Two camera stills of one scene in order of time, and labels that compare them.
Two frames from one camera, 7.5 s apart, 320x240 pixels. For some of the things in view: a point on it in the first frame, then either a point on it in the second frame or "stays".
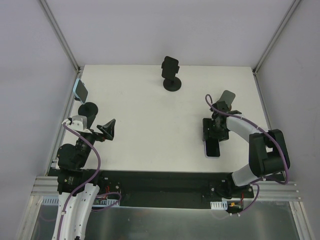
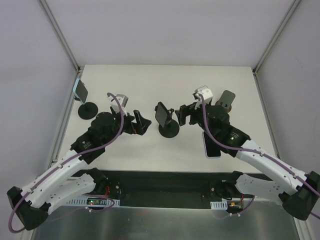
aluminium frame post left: x=61 y=36 stays
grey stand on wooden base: x=225 y=101 stays
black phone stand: x=172 y=85 → x=171 y=127
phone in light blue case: x=80 y=91 stays
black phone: x=170 y=68 → x=161 y=113
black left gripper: x=100 y=135 → x=133 y=122
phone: x=212 y=148 stays
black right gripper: x=213 y=135 → x=187 y=114
